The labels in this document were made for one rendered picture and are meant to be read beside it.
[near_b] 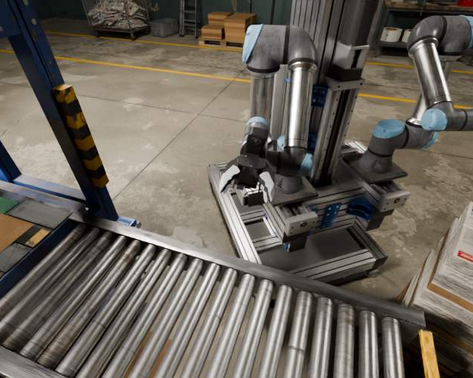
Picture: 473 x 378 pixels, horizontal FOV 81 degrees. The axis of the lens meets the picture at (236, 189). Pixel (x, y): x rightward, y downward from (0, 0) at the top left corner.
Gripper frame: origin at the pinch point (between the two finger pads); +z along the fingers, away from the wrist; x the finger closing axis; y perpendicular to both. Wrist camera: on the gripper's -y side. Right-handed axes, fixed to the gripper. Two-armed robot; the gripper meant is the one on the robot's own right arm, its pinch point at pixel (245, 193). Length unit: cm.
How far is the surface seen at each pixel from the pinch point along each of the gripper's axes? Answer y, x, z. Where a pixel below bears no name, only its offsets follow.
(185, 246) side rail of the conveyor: 47, 18, -16
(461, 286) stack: 42, -85, -19
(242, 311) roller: 43.7, -6.4, 5.8
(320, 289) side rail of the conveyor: 40, -31, -5
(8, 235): 56, 87, -11
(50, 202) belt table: 56, 83, -31
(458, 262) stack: 33, -79, -22
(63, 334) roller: 50, 44, 20
